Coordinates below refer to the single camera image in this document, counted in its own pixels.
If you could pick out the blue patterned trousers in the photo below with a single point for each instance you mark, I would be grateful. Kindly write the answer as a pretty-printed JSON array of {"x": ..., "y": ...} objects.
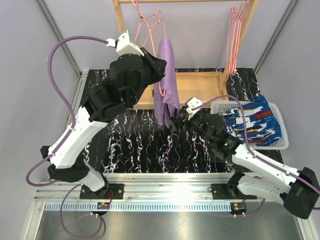
[{"x": 260, "y": 123}]

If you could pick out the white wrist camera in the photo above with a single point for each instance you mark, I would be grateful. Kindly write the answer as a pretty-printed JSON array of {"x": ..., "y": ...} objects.
[
  {"x": 192, "y": 106},
  {"x": 124, "y": 44}
]

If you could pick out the aluminium mounting rail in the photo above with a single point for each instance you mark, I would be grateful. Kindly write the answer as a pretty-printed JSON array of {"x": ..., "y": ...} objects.
[{"x": 158, "y": 192}]

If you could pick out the wooden clothes rack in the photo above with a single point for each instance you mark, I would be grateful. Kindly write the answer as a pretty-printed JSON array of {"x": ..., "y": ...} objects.
[{"x": 204, "y": 85}]

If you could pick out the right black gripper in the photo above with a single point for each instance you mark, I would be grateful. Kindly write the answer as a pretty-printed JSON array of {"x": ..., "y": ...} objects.
[{"x": 181, "y": 122}]

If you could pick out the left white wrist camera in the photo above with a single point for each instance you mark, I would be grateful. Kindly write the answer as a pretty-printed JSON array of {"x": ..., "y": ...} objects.
[{"x": 124, "y": 44}]

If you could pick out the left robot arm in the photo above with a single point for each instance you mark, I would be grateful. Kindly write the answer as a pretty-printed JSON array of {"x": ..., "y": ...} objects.
[{"x": 123, "y": 87}]

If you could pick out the pink empty hangers bunch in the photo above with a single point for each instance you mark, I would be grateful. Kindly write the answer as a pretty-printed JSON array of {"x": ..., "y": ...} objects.
[{"x": 236, "y": 17}]

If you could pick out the pink hanger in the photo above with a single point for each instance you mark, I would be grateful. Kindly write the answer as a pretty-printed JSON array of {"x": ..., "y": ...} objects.
[
  {"x": 157, "y": 15},
  {"x": 162, "y": 41}
]

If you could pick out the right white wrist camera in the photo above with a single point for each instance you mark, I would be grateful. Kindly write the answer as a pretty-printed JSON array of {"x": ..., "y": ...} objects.
[{"x": 192, "y": 106}]

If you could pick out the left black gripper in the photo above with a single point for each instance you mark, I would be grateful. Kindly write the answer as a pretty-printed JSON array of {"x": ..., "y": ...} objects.
[{"x": 157, "y": 66}]

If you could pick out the purple trousers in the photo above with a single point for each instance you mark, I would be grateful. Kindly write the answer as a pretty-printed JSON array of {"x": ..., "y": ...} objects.
[{"x": 165, "y": 92}]

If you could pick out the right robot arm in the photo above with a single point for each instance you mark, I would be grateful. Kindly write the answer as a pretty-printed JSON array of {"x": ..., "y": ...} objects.
[{"x": 298, "y": 190}]

